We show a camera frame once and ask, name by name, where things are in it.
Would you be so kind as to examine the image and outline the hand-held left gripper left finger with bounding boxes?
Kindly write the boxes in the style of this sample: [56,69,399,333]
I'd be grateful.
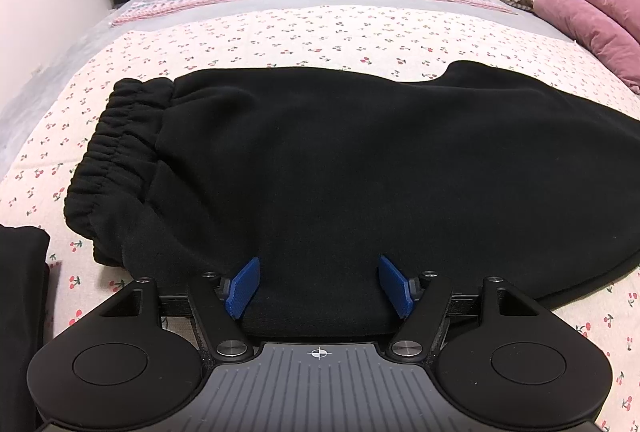
[119,256,255,361]

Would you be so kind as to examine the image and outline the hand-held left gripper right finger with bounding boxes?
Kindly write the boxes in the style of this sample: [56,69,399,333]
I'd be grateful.
[389,254,540,362]

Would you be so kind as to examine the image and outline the black pants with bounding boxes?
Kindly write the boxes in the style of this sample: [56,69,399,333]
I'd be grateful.
[63,61,640,338]

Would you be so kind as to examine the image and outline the dark cloth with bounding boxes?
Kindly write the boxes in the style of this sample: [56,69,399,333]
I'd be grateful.
[0,223,52,432]

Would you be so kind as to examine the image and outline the pink velvet folded quilt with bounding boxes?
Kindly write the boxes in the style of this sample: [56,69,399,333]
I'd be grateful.
[532,0,640,94]

